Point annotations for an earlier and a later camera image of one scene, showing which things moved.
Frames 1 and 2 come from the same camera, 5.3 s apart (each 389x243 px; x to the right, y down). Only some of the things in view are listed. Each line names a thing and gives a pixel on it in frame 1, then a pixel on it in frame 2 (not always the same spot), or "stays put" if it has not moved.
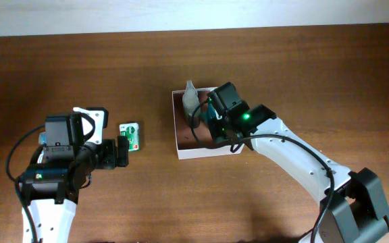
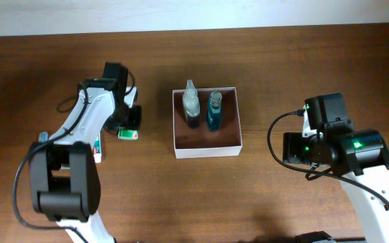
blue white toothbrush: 42,138 stays put
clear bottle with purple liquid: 190,103 stays put
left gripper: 111,160 → 134,124
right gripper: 217,133 → 291,152
